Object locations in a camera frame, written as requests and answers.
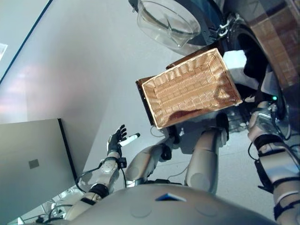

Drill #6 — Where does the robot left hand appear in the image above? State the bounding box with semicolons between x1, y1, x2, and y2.
106;124;141;158

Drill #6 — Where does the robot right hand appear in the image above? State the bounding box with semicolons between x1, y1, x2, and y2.
245;90;270;105

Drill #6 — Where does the white garment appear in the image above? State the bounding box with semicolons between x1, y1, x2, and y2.
222;49;281;94

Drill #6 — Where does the dark grey washing machine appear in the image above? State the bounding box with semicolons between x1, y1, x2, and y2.
206;0;300;132

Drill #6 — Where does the round glass washing machine door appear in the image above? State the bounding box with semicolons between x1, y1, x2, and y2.
128;0;225;51

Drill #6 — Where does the brown wooden stool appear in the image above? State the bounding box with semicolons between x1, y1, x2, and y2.
135;44;222;128

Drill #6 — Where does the rectangular wicker laundry basket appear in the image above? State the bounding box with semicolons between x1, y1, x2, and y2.
141;48;243;131

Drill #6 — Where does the silver robot right leg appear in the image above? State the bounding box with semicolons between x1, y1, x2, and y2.
185;113;230;195

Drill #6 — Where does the grey robot torso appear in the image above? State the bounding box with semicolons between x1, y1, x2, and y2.
67;179;277;225

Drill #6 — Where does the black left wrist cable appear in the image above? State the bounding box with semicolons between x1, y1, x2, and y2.
75;161;128;195

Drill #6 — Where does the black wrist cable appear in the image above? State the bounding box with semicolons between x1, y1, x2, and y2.
75;161;128;195
247;110;300;162

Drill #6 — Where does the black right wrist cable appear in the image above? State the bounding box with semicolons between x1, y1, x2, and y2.
247;110;300;162

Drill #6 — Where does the thin white floor cable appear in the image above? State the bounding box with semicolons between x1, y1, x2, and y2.
150;126;188;178

